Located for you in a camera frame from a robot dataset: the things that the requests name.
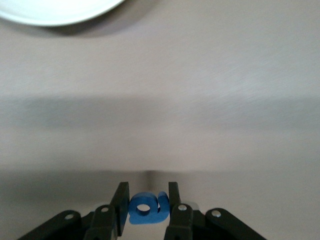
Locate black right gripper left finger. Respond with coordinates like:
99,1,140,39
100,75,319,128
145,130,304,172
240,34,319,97
17,181,130,240

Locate beige plate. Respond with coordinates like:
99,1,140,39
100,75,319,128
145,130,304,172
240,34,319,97
0,0,126,27

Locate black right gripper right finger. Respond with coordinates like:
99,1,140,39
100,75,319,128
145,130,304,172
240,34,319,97
163,181,268,240

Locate blue foam lowercase a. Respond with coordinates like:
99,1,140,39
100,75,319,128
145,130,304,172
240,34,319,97
128,191,171,225

